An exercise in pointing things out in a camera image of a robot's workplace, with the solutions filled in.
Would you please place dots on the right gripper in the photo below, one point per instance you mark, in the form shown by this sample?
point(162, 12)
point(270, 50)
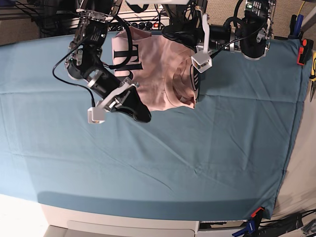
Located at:
point(118, 96)

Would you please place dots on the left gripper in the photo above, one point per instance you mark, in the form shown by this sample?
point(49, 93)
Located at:
point(192, 36)

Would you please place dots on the pink T-shirt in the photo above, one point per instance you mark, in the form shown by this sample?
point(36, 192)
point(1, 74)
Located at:
point(164, 71)

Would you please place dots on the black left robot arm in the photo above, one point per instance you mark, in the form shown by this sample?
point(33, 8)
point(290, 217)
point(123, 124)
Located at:
point(249, 35)

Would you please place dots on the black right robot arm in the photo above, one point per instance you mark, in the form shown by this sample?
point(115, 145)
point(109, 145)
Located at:
point(83, 61)

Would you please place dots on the black power strip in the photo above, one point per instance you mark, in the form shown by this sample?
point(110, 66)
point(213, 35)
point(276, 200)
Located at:
point(147, 26)

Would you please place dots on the teal table cloth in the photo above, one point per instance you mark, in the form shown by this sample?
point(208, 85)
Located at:
point(219, 161)

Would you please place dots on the blue clamp top right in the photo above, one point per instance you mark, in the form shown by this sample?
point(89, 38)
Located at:
point(295, 29)

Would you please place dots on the orange black clamp upper right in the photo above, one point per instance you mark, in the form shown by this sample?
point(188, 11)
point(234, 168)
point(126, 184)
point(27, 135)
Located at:
point(305, 51)

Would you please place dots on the orange blue clamp lower right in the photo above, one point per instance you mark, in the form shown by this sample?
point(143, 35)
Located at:
point(252, 224)

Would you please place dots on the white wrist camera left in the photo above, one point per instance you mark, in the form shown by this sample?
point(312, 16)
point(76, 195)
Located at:
point(201, 61)

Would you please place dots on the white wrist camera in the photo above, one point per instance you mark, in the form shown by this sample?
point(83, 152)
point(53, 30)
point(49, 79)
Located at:
point(201, 61)
point(96, 115)

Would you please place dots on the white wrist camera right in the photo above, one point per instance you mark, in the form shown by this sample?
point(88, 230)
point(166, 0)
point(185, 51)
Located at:
point(96, 115)

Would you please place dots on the yellow handled pliers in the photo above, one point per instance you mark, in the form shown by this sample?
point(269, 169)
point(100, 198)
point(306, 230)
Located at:
point(313, 77)

